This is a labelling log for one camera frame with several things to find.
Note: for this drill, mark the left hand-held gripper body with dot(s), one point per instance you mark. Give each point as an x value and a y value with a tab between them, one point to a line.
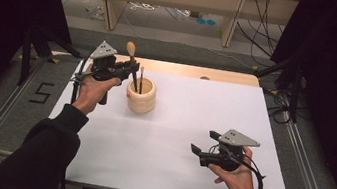
105	66

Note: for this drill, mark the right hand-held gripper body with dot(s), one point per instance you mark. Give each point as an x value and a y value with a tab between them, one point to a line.
228	157

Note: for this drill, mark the cream ribbed brush holder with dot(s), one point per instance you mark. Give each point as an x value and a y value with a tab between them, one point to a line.
141	104

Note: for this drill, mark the person's right hand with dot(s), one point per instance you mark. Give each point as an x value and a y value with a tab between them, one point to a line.
242	183

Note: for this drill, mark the person's left hand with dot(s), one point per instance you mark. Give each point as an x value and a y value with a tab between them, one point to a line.
90	96

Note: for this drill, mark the white foam board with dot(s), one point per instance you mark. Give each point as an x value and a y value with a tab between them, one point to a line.
166	141

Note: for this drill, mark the yellow tape piece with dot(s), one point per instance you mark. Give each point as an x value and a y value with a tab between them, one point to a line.
254	68
54	61

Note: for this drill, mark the clear plastic bag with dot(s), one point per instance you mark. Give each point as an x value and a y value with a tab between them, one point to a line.
96	12

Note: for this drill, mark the black metal stand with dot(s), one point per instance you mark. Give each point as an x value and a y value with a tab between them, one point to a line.
25	59
293	99

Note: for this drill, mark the small green box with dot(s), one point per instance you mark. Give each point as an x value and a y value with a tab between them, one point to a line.
195	14

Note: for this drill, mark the blue disc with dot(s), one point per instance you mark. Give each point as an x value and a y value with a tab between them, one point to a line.
211	22
201	21

